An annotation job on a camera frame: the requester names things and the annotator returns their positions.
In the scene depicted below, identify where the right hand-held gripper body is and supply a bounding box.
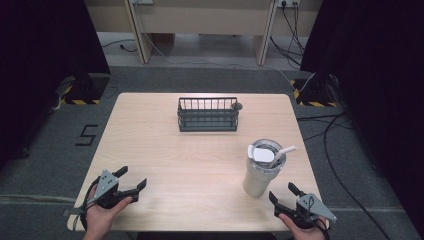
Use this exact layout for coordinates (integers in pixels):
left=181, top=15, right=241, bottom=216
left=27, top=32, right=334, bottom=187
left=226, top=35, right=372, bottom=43
left=273, top=192, right=338, bottom=230

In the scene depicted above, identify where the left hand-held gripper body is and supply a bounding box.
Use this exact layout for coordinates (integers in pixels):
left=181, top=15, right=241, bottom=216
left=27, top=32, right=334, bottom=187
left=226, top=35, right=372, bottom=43
left=89, top=169, right=140, bottom=210

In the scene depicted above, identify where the person's right hand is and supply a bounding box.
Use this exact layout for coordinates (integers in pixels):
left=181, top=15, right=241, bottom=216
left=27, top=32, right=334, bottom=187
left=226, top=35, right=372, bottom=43
left=278, top=213, right=330, bottom=240

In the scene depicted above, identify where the person's left hand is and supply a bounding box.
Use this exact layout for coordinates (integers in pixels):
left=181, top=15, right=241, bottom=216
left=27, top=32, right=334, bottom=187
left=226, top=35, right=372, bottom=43
left=83, top=184, right=134, bottom=238

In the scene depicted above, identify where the white tumbler with clear lid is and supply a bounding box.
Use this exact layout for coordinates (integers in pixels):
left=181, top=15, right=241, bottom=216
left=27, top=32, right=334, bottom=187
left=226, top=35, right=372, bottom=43
left=242, top=138, right=288, bottom=198

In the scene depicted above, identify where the white drinking straw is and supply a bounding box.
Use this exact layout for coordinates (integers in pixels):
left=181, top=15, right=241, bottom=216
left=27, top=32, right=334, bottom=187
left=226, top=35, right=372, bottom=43
left=271, top=145, right=298, bottom=168

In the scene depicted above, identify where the stand base with hazard tape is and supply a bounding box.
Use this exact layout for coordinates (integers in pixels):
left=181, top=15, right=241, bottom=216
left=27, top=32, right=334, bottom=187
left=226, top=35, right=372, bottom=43
left=54, top=73, right=111, bottom=106
left=289, top=73, right=342, bottom=108

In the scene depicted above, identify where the black curtain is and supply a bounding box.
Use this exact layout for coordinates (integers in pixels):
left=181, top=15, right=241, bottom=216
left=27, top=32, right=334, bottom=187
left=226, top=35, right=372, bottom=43
left=0, top=0, right=112, bottom=169
left=299, top=0, right=424, bottom=231

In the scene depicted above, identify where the left hand-held gripper cable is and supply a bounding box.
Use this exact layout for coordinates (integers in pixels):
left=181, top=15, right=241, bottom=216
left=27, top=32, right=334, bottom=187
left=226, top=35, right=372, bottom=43
left=78, top=176, right=102, bottom=232

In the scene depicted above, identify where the long black floor cable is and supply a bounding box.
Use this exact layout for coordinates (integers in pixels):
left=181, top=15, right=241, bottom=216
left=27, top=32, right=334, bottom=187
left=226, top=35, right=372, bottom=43
left=322, top=113, right=394, bottom=240

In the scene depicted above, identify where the thin black floor cable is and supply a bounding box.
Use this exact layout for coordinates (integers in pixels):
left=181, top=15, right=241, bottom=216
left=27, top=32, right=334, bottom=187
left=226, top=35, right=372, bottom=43
left=295, top=112, right=355, bottom=142

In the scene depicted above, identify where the black wire rack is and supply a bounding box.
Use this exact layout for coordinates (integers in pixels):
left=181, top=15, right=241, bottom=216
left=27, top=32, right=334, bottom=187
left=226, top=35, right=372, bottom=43
left=176, top=96, right=241, bottom=133

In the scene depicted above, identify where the short black floor cable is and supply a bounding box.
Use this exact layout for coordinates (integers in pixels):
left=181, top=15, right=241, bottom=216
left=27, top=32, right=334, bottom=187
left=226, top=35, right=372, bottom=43
left=100, top=38, right=138, bottom=54

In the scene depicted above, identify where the black power cable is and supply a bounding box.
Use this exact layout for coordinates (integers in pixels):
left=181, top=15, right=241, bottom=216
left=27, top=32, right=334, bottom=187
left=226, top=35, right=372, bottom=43
left=269, top=1, right=305, bottom=68
left=288, top=2, right=306, bottom=56

